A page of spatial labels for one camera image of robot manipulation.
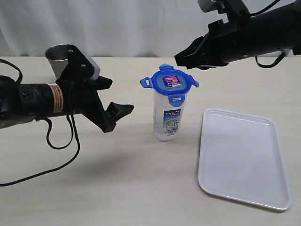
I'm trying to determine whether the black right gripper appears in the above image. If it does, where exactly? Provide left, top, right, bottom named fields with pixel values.
left=174, top=0, right=250, bottom=70

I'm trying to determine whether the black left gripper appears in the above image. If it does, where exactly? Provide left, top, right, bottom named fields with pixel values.
left=60, top=46, right=134, bottom=133

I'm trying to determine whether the blue container lid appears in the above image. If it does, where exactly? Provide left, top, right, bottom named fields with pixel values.
left=140, top=64, right=199, bottom=107

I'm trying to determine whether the clear tall plastic container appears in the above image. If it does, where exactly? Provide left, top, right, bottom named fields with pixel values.
left=153, top=90, right=187, bottom=142

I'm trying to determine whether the stainless steel cup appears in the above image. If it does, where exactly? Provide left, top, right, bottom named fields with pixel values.
left=45, top=44, right=75, bottom=80

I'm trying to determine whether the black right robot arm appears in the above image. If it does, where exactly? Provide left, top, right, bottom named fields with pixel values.
left=174, top=0, right=301, bottom=70

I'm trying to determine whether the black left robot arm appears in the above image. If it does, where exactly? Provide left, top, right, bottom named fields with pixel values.
left=0, top=44, right=134, bottom=133

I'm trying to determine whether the white backdrop curtain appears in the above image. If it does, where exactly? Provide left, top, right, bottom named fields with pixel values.
left=0, top=0, right=301, bottom=58

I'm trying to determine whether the white plastic tray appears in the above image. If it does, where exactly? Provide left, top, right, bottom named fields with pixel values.
left=198, top=108, right=292, bottom=211

